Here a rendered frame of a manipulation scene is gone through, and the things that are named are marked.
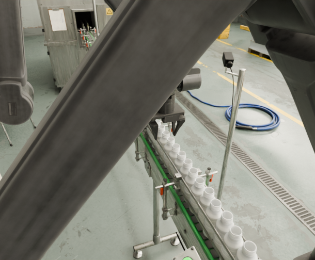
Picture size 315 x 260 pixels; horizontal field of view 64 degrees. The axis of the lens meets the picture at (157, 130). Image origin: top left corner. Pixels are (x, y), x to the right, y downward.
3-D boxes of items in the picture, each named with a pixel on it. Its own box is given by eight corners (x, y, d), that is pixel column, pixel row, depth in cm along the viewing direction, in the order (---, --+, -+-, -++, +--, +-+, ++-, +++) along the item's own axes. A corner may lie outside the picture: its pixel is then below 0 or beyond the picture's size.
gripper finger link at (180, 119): (155, 132, 82) (155, 107, 77) (175, 128, 84) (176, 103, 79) (163, 144, 76) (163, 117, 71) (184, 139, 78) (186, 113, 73)
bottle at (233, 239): (218, 252, 88) (225, 221, 80) (236, 254, 88) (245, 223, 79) (219, 268, 83) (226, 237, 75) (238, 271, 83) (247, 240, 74)
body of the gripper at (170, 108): (145, 112, 76) (144, 90, 72) (176, 107, 79) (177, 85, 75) (152, 123, 71) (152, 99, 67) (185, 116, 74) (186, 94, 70)
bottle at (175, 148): (178, 168, 126) (180, 141, 117) (182, 176, 121) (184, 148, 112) (167, 169, 125) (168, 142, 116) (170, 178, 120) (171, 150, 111)
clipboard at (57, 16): (67, 30, 401) (63, 7, 384) (52, 31, 394) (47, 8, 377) (67, 30, 404) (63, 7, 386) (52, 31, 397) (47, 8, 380)
